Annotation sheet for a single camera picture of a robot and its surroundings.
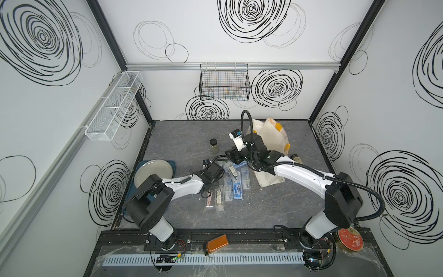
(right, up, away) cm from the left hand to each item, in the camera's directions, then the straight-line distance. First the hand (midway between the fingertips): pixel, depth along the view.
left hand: (213, 182), depth 92 cm
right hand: (+8, +18, -10) cm, 23 cm away
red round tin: (+59, -18, -21) cm, 65 cm away
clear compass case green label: (+10, +6, 0) cm, 12 cm away
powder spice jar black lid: (+47, +13, +5) cm, 49 cm away
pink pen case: (-1, -5, -7) cm, 9 cm away
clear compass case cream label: (+3, -5, -7) cm, 9 cm away
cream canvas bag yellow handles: (+34, +24, +2) cm, 42 cm away
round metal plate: (-33, +8, +2) cm, 34 cm away
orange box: (+3, -19, -21) cm, 29 cm away
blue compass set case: (+13, -1, -3) cm, 14 cm away
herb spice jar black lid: (+1, +19, +6) cm, 20 cm away
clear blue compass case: (+18, +3, -1) cm, 18 cm away
